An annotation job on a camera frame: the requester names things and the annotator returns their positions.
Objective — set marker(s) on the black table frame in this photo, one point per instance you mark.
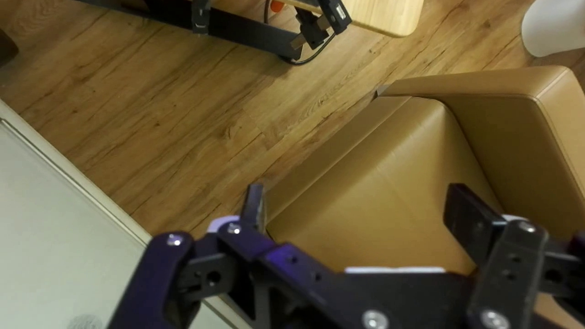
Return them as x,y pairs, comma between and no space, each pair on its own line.
244,30

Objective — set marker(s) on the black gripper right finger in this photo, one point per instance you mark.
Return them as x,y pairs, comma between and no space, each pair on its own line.
513,268

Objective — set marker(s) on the black table clamp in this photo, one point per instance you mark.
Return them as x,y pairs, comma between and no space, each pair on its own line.
200,16
332,16

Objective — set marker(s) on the light wooden table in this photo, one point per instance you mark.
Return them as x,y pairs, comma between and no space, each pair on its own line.
385,16

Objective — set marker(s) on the tan cardboard box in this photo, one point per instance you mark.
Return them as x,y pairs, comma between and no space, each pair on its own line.
396,195

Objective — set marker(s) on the white woven laundry basket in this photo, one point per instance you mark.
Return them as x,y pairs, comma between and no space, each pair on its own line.
558,28

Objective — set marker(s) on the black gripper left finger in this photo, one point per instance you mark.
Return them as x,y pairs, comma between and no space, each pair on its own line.
165,275

